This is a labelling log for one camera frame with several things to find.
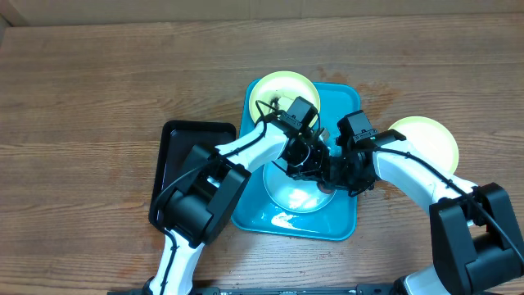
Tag green scrubbing sponge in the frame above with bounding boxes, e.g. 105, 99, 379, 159
317, 183, 335, 194

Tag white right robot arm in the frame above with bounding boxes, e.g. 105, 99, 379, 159
325, 129, 523, 294

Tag light blue plate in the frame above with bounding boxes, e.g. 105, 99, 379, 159
263, 162, 335, 213

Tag black water tray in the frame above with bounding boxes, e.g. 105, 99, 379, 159
148, 120, 237, 229

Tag yellow plate with stain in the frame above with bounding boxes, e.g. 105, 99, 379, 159
247, 70, 321, 123

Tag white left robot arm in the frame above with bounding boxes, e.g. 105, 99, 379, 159
142, 119, 329, 294

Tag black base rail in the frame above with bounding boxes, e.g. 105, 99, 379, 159
106, 283, 410, 295

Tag teal plastic tray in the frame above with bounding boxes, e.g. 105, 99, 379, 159
232, 82, 360, 241

